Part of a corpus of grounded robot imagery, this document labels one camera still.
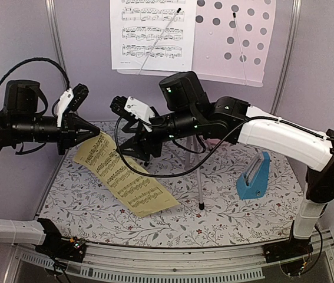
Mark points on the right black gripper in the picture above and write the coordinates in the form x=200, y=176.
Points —
x=141, y=141

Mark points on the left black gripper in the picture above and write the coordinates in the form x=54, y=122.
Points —
x=70, y=125

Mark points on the yellow sheet music page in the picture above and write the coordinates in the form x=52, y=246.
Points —
x=142, y=195

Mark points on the white sheet music page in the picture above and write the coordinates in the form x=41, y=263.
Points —
x=152, y=35

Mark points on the blue metronome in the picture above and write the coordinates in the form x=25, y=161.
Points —
x=253, y=181

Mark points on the white perforated music stand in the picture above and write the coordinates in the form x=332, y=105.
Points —
x=231, y=43

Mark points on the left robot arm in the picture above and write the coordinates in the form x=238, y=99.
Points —
x=20, y=122

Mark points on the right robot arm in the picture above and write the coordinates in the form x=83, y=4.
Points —
x=234, y=121

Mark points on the pink plate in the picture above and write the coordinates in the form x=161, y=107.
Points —
x=212, y=142

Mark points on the floral tablecloth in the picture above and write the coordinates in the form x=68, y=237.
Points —
x=209, y=210

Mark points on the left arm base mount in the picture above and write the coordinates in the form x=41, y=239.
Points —
x=56, y=246

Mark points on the front aluminium rail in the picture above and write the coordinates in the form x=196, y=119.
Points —
x=114, y=263

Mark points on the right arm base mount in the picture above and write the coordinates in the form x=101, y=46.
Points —
x=292, y=254

